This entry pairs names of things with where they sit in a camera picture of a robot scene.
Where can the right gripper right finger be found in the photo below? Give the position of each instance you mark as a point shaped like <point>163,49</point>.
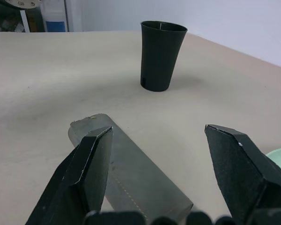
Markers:
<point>241,173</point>

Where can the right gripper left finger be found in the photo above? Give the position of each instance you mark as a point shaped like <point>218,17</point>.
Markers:
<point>79,178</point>

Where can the grey glasses case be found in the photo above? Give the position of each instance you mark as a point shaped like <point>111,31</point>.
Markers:
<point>135,173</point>

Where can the black cup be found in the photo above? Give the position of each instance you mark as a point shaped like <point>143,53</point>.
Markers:
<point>161,58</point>

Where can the white box with blue label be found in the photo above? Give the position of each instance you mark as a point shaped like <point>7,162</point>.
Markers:
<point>55,21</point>

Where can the silver bolted metal disc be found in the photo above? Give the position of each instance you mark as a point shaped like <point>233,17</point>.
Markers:
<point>23,3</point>

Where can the white frame post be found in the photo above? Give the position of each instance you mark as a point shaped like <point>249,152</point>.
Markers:
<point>25,21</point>

